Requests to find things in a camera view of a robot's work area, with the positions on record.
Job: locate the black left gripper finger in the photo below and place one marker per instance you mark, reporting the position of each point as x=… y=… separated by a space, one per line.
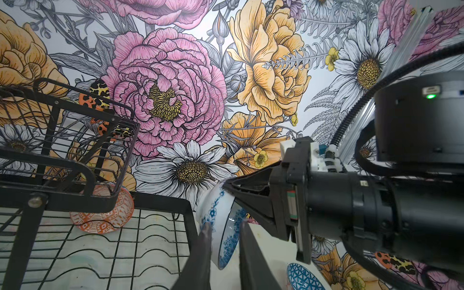
x=196 y=272

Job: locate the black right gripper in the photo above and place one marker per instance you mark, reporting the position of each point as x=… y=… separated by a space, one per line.
x=283 y=216

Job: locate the blue floral ceramic bowl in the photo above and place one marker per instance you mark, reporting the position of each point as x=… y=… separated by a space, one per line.
x=219 y=208

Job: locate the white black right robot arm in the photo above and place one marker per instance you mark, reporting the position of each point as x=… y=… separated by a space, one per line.
x=410 y=202

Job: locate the dark blue patterned bowl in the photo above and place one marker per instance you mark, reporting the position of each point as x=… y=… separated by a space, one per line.
x=300 y=278

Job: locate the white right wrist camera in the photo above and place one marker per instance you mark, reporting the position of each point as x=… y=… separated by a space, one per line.
x=321 y=158

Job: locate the black wire dish rack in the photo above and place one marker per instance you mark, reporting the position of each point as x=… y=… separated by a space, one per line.
x=71 y=218

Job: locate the right aluminium corner post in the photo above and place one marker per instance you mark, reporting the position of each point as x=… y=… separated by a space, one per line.
x=407 y=22

